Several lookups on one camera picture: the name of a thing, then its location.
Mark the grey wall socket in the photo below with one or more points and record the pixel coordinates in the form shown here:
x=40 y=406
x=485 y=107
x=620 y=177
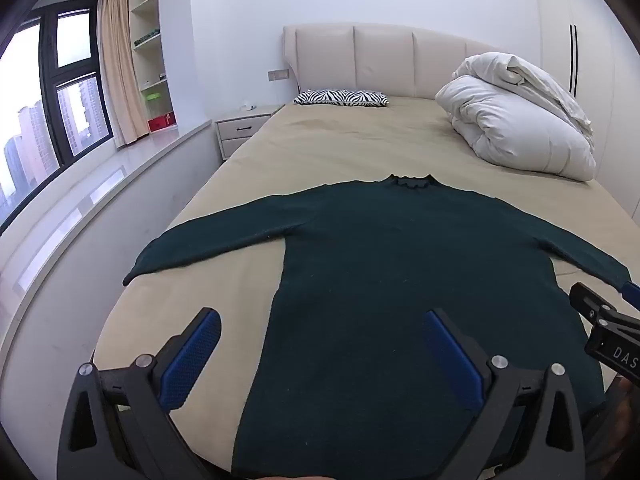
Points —
x=279 y=75

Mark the white window bench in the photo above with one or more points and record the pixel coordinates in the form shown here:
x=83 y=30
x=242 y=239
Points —
x=90 y=220

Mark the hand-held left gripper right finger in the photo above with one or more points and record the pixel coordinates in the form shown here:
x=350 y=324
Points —
x=452 y=355

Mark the person's right forearm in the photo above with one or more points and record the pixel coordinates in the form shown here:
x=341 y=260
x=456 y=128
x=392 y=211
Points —
x=622 y=425

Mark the white wardrobe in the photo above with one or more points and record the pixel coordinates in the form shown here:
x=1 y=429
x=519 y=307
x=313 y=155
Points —
x=590 y=60

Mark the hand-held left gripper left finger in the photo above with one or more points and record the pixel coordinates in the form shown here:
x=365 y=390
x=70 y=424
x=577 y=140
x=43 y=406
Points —
x=192 y=355

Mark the dark item on shelf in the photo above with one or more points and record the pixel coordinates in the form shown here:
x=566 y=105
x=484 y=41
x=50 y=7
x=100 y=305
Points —
x=147 y=36

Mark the white folded duvet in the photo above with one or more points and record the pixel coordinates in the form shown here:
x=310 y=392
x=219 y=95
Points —
x=520 y=120

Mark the beige curtain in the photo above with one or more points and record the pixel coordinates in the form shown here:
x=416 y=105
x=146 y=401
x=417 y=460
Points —
x=120 y=70

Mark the cream padded headboard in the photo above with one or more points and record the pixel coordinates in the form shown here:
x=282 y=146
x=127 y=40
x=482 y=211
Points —
x=385 y=60

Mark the white nightstand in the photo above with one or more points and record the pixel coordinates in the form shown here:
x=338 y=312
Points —
x=245 y=130

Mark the white shelf unit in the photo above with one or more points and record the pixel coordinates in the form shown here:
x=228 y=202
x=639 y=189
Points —
x=145 y=10

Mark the black framed window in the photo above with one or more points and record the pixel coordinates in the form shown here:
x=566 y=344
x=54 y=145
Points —
x=47 y=85

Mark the zebra print pillow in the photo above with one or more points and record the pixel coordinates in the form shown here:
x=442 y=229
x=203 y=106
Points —
x=340 y=96

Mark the green lidded clear container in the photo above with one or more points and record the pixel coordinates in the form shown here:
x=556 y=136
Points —
x=157 y=102

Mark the beige bed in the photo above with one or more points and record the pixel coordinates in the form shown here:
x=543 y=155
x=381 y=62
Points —
x=300 y=160

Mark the dark green sweater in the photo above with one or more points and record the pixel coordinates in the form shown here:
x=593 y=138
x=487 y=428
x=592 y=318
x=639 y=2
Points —
x=380 y=270

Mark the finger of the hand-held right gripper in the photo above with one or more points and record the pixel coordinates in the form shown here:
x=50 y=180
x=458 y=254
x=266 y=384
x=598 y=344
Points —
x=631 y=292
x=587 y=302

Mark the red box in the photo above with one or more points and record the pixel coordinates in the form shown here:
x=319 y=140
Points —
x=161 y=122

